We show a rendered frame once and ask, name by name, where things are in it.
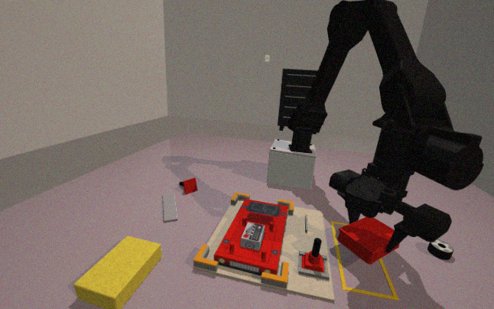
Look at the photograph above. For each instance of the yellow rectangular block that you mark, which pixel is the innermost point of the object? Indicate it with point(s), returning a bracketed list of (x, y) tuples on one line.
[(113, 280)]

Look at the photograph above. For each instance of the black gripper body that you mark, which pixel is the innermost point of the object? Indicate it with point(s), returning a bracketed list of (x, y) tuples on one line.
[(426, 222)]

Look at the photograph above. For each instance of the black toy tyre with grey hub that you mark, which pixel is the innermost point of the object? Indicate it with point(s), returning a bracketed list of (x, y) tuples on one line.
[(440, 249)]

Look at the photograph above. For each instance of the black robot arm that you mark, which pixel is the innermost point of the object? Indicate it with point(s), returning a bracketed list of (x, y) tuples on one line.
[(416, 127)]

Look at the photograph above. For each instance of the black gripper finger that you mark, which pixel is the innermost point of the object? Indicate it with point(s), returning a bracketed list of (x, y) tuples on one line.
[(353, 216), (398, 235)]

